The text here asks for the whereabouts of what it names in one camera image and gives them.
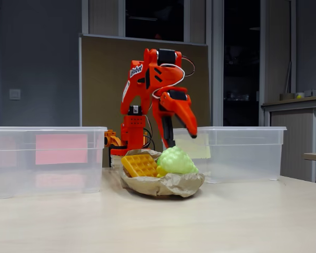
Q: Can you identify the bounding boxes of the light green toy grapes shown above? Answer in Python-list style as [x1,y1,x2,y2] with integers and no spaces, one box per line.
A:
[156,145,200,174]

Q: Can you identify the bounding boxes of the orange toy waffle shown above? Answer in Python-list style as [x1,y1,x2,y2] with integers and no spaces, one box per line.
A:
[121,154,160,178]

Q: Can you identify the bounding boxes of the yellow-green sticky note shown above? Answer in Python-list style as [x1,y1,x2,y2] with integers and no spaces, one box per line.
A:
[173,133,211,159]

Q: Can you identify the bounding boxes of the clear plastic bin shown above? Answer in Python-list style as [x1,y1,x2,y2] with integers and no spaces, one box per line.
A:
[0,126,108,199]
[171,126,287,184]

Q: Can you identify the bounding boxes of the pink sticky note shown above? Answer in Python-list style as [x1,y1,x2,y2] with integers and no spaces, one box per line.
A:
[35,133,88,166]

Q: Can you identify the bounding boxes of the crumpled brown paper bag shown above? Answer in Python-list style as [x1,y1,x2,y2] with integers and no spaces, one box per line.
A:
[120,149,205,198]

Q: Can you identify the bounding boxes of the orange clamp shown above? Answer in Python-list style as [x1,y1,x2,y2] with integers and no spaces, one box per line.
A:
[104,129,125,148]

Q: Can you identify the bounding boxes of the plywood base block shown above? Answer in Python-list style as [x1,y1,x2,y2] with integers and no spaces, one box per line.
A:
[110,154,127,168]

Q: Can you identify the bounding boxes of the brown pinboard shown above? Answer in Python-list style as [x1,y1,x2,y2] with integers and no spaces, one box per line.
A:
[78,33,211,168]

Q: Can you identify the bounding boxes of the grey cabinet with counter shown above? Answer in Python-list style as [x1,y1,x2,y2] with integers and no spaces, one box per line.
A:
[261,94,316,184]

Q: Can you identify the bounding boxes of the black power cable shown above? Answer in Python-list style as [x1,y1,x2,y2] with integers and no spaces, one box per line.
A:
[143,128,156,151]

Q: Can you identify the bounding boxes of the white servo wire loop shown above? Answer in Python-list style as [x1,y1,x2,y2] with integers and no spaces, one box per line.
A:
[151,65,186,100]

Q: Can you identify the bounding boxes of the dark servo wire loop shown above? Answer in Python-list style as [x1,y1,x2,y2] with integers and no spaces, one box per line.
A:
[181,55,196,77]

